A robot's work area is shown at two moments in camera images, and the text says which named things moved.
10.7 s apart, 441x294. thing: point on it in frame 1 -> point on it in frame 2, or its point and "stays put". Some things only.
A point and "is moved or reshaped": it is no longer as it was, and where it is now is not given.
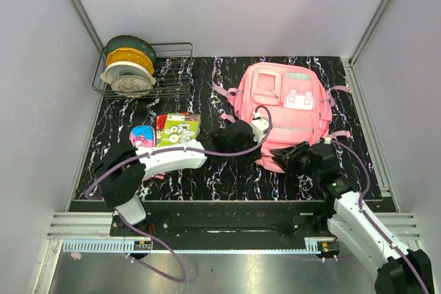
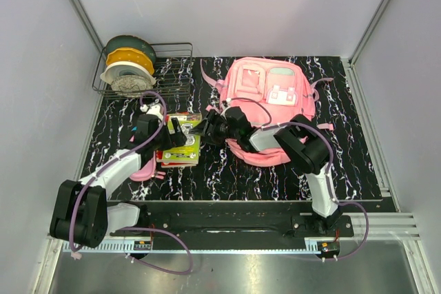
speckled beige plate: [131, 86] stays put
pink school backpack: [299, 103] is moved or reshaped
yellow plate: [129, 55] stays put
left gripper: [255, 154] -> [178, 140]
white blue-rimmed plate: [125, 68] stays put
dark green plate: [129, 41] stays put
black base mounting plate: [191, 226] stays put
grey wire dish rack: [173, 72] stays put
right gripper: [291, 153] -> [211, 138]
